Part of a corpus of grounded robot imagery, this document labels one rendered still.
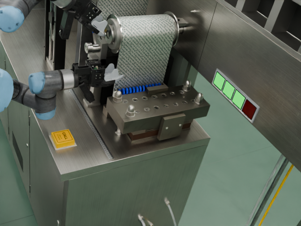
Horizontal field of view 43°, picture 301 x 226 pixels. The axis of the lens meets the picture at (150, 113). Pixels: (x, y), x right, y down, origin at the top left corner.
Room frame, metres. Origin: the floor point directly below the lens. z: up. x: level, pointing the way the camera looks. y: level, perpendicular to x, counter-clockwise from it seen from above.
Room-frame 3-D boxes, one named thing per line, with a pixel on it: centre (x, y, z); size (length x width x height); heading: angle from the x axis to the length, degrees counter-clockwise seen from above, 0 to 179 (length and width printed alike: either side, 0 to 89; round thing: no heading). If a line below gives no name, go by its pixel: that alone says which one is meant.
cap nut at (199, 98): (1.34, -0.18, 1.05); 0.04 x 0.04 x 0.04
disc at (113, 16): (1.33, 0.21, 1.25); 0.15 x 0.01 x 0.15; 36
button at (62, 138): (1.06, 0.30, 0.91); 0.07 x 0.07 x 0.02; 36
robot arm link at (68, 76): (1.17, 0.33, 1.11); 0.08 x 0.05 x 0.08; 36
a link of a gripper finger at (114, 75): (1.26, 0.17, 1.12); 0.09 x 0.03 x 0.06; 125
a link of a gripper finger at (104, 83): (1.23, 0.20, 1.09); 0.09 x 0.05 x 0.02; 125
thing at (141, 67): (1.35, 0.07, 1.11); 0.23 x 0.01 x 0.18; 126
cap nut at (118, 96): (1.22, 0.14, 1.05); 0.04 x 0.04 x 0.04
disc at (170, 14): (1.48, 0.01, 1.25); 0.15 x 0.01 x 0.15; 36
